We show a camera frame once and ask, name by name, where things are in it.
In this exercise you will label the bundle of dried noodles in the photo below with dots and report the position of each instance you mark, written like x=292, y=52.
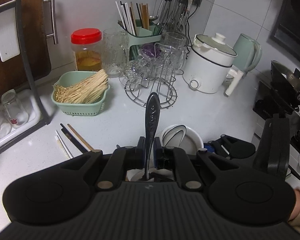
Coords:
x=87, y=91

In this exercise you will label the textured glass pitcher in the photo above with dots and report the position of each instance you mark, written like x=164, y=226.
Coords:
x=115, y=51

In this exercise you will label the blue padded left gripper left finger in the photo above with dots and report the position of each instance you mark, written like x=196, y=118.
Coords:
x=141, y=152

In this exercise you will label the embossed stainless steel spoon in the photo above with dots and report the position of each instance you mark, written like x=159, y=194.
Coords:
x=152, y=116

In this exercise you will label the wooden chopstick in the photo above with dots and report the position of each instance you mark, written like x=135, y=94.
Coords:
x=83, y=140

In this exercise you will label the green utensil holder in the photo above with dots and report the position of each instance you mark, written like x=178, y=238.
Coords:
x=139, y=27

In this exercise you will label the mint green electric kettle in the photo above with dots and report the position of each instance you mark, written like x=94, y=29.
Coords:
x=249, y=53

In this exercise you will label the hanging utensil set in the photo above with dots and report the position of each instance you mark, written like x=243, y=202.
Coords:
x=172, y=15

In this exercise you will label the black dish rack frame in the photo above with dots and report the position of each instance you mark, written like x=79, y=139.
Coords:
x=31, y=64

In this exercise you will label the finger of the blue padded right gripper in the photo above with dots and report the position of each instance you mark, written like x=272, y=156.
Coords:
x=209, y=146

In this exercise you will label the white ceramic jar with handle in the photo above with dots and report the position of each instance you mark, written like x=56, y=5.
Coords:
x=190, y=144

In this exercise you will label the white electric cooker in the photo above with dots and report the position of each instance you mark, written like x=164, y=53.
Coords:
x=210, y=61

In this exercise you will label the textured glass mug right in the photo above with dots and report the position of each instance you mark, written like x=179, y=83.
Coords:
x=177, y=42

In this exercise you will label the green plastic basket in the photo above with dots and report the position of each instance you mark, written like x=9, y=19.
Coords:
x=71, y=78

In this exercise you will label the black wok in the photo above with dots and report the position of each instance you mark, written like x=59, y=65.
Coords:
x=286, y=83

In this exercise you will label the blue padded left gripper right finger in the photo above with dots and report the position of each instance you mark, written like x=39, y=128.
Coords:
x=158, y=154

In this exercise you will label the wire glass drying rack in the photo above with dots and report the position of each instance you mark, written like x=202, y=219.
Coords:
x=145, y=75

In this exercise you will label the white ceramic soup spoon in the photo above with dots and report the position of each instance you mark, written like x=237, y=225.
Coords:
x=178, y=137
x=168, y=135

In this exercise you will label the purple lid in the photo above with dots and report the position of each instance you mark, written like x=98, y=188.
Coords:
x=151, y=50

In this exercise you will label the red lidded plastic jar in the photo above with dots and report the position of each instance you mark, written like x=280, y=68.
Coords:
x=86, y=47

